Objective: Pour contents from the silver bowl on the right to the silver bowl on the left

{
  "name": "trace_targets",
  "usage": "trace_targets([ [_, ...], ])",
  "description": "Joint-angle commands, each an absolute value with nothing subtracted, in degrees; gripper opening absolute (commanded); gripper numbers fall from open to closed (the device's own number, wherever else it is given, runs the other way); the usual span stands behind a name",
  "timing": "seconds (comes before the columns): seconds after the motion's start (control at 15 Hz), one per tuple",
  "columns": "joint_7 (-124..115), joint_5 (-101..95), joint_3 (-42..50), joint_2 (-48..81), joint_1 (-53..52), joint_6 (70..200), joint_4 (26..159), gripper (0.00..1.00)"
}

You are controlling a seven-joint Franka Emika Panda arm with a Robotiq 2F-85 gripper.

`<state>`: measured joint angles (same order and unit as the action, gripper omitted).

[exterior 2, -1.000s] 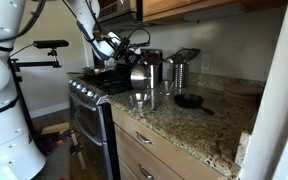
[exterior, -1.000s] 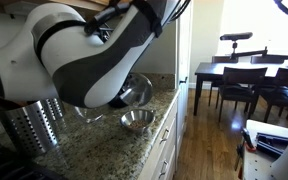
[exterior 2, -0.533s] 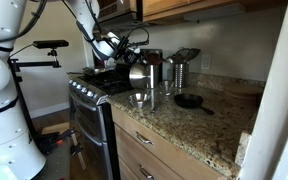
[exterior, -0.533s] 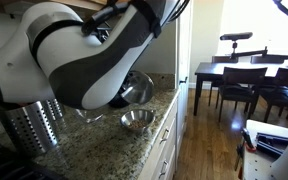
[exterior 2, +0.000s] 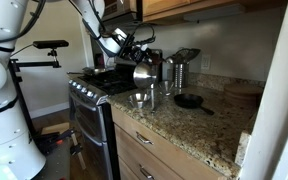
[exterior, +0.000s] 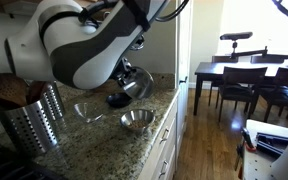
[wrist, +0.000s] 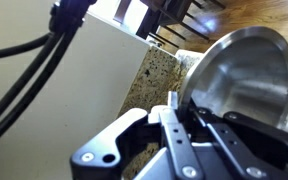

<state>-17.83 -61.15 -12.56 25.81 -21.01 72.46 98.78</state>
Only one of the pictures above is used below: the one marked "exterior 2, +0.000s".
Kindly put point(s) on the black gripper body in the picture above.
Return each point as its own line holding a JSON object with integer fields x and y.
{"x": 139, "y": 54}

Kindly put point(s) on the silver steel bowl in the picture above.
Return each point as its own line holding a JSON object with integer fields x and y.
{"x": 144, "y": 76}
{"x": 139, "y": 100}

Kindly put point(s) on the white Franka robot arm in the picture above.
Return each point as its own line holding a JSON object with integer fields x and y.
{"x": 4, "y": 133}

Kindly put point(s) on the clear glass bowl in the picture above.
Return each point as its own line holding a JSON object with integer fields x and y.
{"x": 166, "y": 87}

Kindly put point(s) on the steel ladle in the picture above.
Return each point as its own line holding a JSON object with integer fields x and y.
{"x": 170, "y": 60}

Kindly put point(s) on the steel mesh skimmer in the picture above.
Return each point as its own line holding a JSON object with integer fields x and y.
{"x": 187, "y": 54}

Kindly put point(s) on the steel frying pan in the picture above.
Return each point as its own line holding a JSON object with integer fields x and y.
{"x": 95, "y": 71}

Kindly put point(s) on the steel over-range microwave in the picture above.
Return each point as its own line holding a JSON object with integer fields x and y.
{"x": 117, "y": 10}

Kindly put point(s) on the wooden upper cabinet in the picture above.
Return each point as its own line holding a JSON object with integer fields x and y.
{"x": 164, "y": 6}

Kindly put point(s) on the black cast iron skillet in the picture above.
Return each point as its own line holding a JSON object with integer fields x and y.
{"x": 188, "y": 100}

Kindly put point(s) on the stainless steel gas stove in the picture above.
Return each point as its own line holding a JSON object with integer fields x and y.
{"x": 90, "y": 120}

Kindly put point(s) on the light wooden base cabinet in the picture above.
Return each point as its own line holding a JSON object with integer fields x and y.
{"x": 170, "y": 156}

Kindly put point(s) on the black orange bar clamp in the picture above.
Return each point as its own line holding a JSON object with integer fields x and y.
{"x": 76, "y": 150}
{"x": 50, "y": 138}

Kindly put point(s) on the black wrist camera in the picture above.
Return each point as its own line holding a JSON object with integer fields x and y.
{"x": 126, "y": 43}

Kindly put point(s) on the white wall outlet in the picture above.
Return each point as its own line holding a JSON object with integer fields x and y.
{"x": 206, "y": 61}

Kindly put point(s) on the black stereo camera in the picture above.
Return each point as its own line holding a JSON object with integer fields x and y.
{"x": 50, "y": 44}

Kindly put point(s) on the black camera stand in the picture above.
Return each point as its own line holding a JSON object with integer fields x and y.
{"x": 34, "y": 64}

